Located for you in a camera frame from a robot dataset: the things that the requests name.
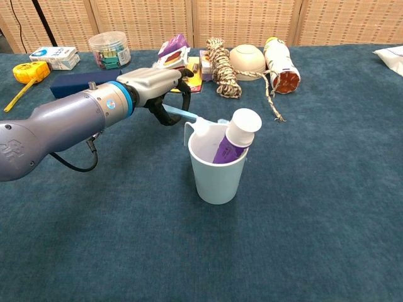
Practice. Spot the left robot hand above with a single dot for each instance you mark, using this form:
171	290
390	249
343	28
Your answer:
154	83

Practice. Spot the light blue toothbrush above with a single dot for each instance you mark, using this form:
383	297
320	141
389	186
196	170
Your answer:
176	110

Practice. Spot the purple white toothpaste tube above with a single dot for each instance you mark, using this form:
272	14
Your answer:
245	126

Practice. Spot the pale blue plastic cup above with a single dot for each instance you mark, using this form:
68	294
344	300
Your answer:
217	185

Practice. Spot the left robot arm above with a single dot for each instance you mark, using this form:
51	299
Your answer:
63	116

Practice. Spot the red white snack packet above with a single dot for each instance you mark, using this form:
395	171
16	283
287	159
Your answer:
171	59

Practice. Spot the yellow red battery pack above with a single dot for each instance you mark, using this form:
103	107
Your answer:
196	80

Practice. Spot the purple white snack packet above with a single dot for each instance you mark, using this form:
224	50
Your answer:
176	44

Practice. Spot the small purple white box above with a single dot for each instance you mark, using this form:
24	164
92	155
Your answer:
205	67

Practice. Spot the clear jar of binder clips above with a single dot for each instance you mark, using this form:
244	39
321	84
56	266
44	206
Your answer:
108	50

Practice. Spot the navy blue rectangular box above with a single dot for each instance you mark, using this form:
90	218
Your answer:
72	82

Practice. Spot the beige upturned bowl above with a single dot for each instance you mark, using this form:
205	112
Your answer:
247	59

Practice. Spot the white blue small carton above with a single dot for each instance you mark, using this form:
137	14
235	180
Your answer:
53	55

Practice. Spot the woven bamboo folding screen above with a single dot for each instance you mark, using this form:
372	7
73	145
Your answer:
245	22

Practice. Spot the yellow tape measure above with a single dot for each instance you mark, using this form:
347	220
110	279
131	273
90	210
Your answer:
30	71

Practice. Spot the black slanted stand pole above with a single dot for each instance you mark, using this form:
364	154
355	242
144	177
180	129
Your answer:
44	22

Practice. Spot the white bottle with orange base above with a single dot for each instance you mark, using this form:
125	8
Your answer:
278	59

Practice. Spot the blue table cloth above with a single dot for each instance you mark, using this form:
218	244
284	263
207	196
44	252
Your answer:
189	251

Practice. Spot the white plastic bag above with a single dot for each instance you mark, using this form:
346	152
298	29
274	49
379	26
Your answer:
392	58

